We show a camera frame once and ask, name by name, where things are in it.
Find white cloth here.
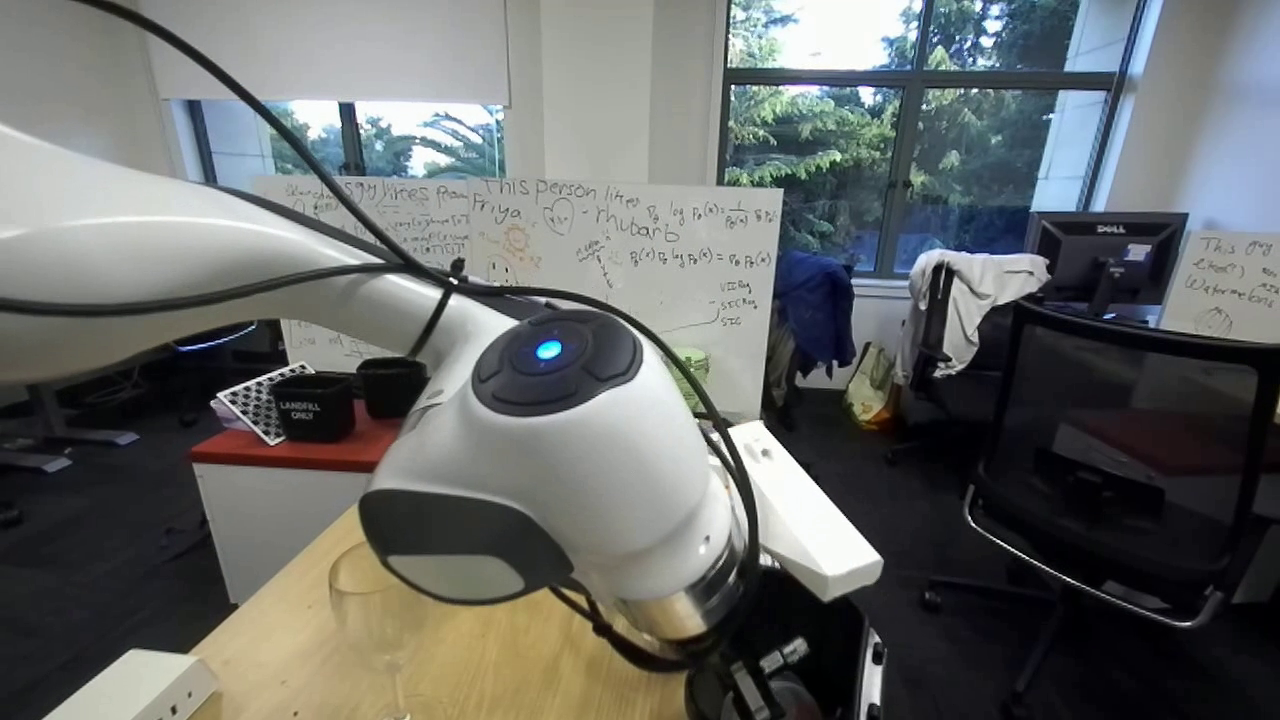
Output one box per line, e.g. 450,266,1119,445
908,243,1056,381

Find clear wine glass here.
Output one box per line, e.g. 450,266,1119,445
323,534,445,720

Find dark framed window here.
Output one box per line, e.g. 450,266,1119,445
171,95,513,183
716,0,1150,285

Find green lidded container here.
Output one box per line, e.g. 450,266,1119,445
676,349,710,402

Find black computer monitor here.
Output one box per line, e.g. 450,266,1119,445
1030,208,1190,332

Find white roller blind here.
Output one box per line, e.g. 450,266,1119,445
137,0,513,109

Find large whiteboard with smiley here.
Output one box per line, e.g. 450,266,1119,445
250,172,786,424

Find white cabinet with red top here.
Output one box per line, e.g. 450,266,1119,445
186,410,403,606

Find white flat board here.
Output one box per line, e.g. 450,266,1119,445
723,416,888,606

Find black landfill bin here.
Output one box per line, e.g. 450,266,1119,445
743,566,890,720
268,369,360,447

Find white grid rack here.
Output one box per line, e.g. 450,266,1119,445
207,355,314,447

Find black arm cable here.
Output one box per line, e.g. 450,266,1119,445
0,0,769,674

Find white power box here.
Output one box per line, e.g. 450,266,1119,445
40,647,220,720

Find blue jacket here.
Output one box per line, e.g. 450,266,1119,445
770,249,859,381

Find yellow green bag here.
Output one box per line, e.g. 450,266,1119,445
840,336,905,431

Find black mesh office chair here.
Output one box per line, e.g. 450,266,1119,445
915,295,1280,720

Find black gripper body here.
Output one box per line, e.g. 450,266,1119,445
681,634,813,720

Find plain black bin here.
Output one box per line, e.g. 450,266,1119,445
353,352,432,424

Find small whiteboard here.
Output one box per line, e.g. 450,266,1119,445
1161,226,1280,349

